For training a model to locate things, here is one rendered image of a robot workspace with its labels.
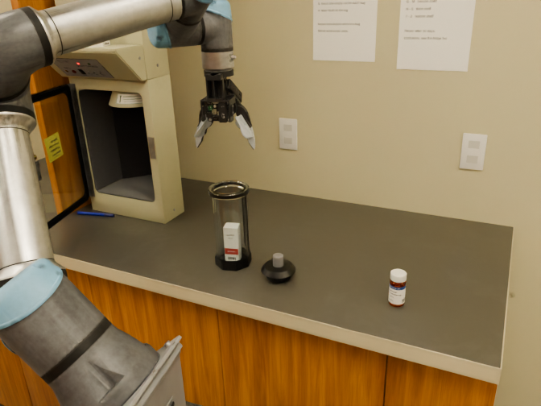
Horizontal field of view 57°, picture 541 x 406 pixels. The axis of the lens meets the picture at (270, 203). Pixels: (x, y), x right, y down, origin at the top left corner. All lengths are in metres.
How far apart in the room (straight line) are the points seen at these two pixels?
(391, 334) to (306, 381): 0.30
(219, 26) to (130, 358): 0.75
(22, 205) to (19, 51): 0.25
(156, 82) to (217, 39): 0.45
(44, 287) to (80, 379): 0.13
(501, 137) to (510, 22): 0.33
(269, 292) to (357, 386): 0.31
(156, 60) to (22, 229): 0.83
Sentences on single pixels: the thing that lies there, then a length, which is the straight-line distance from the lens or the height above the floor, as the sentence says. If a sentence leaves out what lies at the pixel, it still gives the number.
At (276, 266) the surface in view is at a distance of 1.32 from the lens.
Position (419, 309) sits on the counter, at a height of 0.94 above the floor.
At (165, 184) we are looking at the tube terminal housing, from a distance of 1.67.
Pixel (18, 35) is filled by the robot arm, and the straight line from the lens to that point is 0.91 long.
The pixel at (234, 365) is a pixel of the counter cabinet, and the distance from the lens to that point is 1.44.
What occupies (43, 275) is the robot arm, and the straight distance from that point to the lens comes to 0.77.
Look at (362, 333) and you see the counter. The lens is 1.17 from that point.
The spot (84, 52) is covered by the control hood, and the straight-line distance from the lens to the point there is 1.56.
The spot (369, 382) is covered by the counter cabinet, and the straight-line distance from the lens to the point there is 1.28.
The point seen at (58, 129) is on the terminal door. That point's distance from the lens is 1.71.
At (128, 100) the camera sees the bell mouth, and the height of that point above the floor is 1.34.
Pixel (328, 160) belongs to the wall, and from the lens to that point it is 1.82.
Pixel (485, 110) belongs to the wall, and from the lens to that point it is 1.67.
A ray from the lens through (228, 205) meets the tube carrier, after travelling 1.30.
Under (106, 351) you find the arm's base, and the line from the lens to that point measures 0.76.
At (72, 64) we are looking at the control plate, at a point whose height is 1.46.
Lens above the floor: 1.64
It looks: 23 degrees down
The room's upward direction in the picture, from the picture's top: 2 degrees counter-clockwise
